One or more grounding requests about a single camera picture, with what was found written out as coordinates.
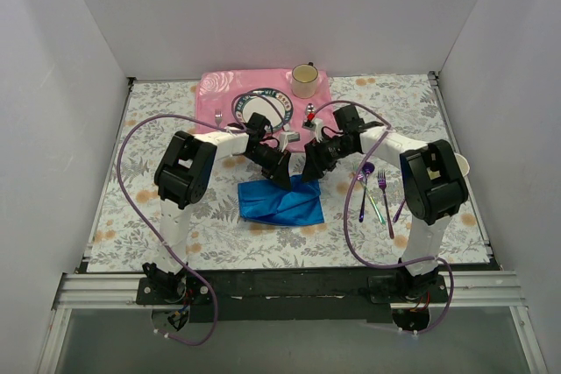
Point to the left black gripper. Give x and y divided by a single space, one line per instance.
280 164

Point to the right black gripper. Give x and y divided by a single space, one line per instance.
313 159

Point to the blue satin napkin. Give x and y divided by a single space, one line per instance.
264 202

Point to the iridescent purple spoon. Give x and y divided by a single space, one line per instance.
364 173

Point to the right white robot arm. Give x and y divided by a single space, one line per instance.
433 182

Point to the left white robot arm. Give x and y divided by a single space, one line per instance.
182 178

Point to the silver spoon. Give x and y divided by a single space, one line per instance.
310 109

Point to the floral tablecloth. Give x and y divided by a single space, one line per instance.
218 238

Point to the iridescent purple fork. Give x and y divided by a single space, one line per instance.
382 183

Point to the white plate with patterned rim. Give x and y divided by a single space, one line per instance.
271 103

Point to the silver fork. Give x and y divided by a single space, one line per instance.
218 117

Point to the cream mug with dark rim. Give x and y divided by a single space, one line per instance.
304 80

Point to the pink satin placemat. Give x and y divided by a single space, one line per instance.
220 90

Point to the pale yellow paper cup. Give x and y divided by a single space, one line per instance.
463 164

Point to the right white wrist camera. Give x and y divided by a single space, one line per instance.
314 125

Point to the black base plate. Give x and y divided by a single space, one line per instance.
338 293

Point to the aluminium frame rail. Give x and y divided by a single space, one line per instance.
119 290

